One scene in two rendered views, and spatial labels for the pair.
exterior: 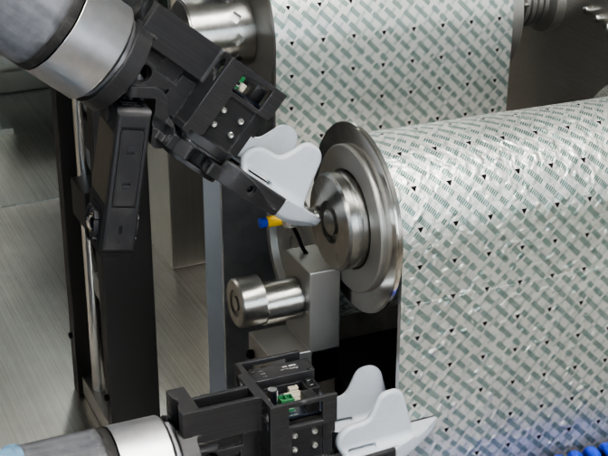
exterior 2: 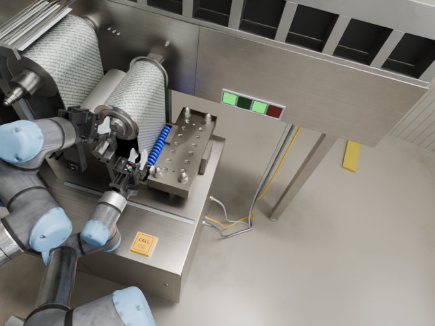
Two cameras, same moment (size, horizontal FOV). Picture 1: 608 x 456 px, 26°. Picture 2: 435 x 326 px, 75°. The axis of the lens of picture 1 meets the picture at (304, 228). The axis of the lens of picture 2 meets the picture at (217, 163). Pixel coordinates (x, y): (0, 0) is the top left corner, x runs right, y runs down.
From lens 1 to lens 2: 0.55 m
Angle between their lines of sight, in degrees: 55
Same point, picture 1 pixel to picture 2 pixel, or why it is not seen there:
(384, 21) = (74, 60)
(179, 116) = (85, 133)
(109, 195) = (79, 161)
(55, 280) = not seen: outside the picture
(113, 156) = (78, 153)
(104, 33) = (70, 132)
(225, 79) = (93, 119)
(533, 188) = (148, 97)
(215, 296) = not seen: hidden behind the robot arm
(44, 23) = (59, 141)
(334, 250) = (116, 132)
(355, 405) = (132, 157)
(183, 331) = not seen: hidden behind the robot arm
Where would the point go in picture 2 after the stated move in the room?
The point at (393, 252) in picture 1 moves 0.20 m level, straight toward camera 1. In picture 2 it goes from (136, 129) to (180, 169)
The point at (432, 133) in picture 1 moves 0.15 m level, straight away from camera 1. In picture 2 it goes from (125, 96) to (97, 70)
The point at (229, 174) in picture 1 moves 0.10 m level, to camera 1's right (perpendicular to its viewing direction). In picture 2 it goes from (101, 138) to (131, 119)
